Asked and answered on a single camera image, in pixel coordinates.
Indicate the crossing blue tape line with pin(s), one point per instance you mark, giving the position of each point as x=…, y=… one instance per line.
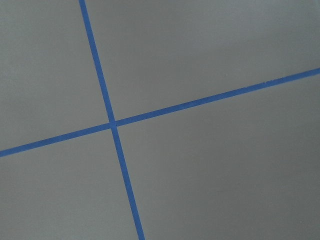
x=159, y=112

